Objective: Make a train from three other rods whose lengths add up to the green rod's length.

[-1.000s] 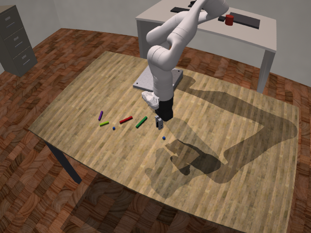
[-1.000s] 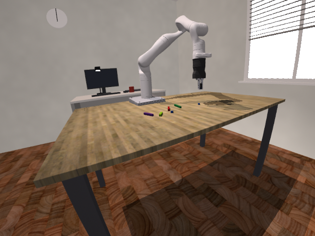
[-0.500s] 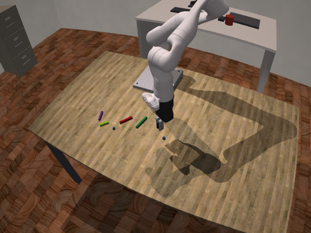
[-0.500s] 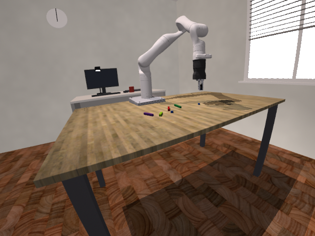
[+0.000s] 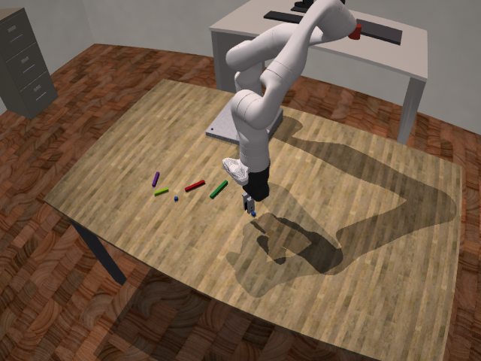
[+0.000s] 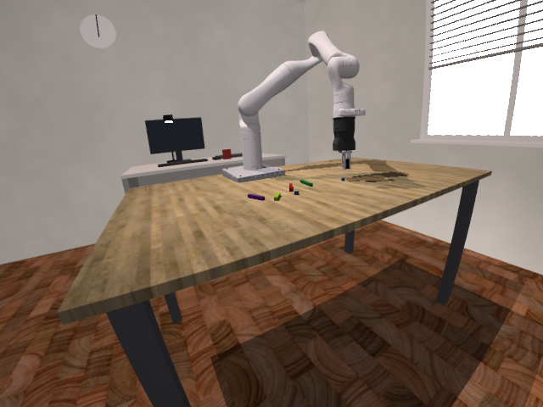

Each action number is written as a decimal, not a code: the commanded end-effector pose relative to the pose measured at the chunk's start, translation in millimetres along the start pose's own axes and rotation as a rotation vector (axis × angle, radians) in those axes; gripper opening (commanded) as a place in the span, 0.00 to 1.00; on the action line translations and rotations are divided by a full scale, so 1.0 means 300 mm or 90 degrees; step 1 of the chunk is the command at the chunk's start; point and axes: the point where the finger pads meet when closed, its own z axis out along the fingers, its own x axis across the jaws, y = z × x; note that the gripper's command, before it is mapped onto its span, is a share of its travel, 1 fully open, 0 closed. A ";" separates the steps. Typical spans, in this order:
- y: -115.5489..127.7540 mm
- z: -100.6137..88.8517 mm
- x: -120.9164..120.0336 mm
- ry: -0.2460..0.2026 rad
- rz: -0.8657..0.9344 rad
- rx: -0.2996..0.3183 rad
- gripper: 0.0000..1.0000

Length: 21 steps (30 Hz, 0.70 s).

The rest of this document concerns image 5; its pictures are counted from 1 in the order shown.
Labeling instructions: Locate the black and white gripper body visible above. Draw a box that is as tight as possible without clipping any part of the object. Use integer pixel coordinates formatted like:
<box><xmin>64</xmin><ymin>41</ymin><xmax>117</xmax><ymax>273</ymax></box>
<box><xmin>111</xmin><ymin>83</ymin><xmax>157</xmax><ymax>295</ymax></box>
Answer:
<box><xmin>222</xmin><ymin>150</ymin><xmax>271</xmax><ymax>202</ymax></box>

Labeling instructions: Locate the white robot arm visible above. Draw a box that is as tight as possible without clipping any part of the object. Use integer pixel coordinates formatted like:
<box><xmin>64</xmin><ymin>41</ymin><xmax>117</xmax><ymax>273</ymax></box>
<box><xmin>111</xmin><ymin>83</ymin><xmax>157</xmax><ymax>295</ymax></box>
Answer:
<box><xmin>226</xmin><ymin>0</ymin><xmax>357</xmax><ymax>157</ymax></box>

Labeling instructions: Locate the purple rod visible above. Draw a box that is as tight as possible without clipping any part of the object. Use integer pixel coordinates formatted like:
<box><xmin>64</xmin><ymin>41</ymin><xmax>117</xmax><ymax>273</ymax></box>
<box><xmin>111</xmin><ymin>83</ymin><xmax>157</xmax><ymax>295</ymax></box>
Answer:
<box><xmin>152</xmin><ymin>172</ymin><xmax>159</xmax><ymax>187</ymax></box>

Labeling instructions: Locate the red rod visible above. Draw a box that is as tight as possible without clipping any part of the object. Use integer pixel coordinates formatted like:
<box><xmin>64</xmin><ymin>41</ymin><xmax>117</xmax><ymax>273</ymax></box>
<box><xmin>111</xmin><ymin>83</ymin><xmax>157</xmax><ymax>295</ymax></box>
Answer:
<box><xmin>185</xmin><ymin>180</ymin><xmax>205</xmax><ymax>192</ymax></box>

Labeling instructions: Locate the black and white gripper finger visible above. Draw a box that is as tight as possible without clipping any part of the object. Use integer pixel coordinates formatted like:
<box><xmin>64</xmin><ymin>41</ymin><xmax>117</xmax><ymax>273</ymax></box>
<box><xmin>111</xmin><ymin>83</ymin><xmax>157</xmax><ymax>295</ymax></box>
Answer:
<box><xmin>242</xmin><ymin>192</ymin><xmax>250</xmax><ymax>211</ymax></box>
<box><xmin>247</xmin><ymin>196</ymin><xmax>255</xmax><ymax>214</ymax></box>

